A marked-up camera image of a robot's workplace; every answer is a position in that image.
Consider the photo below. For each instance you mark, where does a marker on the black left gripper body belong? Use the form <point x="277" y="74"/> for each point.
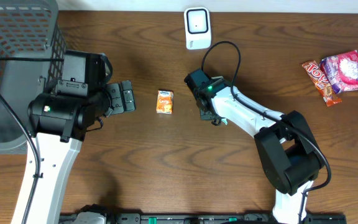
<point x="115" y="98"/>

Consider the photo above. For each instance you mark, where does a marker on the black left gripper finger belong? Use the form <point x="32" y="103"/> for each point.
<point x="128" y="96"/>
<point x="116" y="102"/>

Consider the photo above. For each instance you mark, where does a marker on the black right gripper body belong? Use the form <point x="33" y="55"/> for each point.
<point x="206" y="113"/>

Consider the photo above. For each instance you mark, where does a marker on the orange Kleenex tissue pack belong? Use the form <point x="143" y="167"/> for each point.
<point x="164" y="102"/>

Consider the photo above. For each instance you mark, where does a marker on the red snack bar wrapper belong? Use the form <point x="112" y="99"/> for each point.
<point x="320" y="81"/>

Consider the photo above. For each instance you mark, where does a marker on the red purple pad packet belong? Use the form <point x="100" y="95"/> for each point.
<point x="342" y="71"/>

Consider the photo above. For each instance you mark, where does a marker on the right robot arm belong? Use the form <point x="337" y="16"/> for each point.
<point x="287" y="149"/>

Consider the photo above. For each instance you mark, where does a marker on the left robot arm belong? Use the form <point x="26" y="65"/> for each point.
<point x="59" y="118"/>

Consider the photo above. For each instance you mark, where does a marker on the white barcode scanner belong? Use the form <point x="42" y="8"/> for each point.
<point x="197" y="28"/>

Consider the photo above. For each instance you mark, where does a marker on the grey plastic mesh basket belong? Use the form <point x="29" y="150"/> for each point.
<point x="31" y="50"/>

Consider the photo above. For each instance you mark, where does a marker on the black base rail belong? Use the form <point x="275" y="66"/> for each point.
<point x="135" y="218"/>

